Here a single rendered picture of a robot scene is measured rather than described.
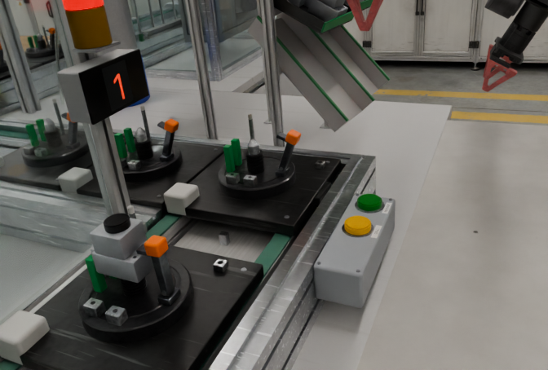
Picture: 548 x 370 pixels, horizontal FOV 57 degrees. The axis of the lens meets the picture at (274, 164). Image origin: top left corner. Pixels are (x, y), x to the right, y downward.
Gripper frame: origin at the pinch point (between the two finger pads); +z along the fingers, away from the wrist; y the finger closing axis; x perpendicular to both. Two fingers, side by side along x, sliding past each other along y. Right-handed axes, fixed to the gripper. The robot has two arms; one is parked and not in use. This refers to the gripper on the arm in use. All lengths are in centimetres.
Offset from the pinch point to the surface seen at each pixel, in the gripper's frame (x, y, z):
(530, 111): 39, -302, 122
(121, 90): -27.8, 24.2, 4.8
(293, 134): -9.9, 6.2, 16.8
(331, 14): -12.1, -19.8, 2.4
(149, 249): -13.3, 40.5, 17.2
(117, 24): -93, -50, 14
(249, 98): -56, -64, 39
